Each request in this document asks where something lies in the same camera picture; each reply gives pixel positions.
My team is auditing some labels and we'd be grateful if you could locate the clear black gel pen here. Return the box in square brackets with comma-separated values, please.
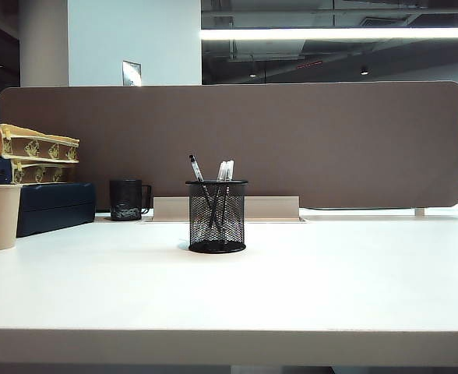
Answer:
[215, 161, 231, 235]

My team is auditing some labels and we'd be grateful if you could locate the clear capped gel pen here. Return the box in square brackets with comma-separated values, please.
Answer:
[210, 160, 235, 231]

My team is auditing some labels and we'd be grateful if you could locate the black capped gel pen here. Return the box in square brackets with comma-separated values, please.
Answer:
[188, 153, 222, 231]

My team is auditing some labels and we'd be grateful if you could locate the black mesh pen container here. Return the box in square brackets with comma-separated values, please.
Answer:
[185, 179, 249, 255]

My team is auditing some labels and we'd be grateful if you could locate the brown desk divider panel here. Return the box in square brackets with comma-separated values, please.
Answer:
[0, 80, 458, 210]

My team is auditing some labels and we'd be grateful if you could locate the black mug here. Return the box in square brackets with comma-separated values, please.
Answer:
[108, 178, 153, 222]

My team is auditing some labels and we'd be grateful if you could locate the dark blue box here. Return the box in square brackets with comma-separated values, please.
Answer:
[16, 182, 97, 238]

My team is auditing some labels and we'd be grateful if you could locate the long white ceiling light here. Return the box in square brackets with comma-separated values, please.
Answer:
[199, 26, 458, 41]

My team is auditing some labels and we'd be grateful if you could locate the white round column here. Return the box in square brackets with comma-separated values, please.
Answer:
[18, 0, 70, 87]

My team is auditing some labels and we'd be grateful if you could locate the silver wall sign plate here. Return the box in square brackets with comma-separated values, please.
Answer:
[122, 60, 143, 86]

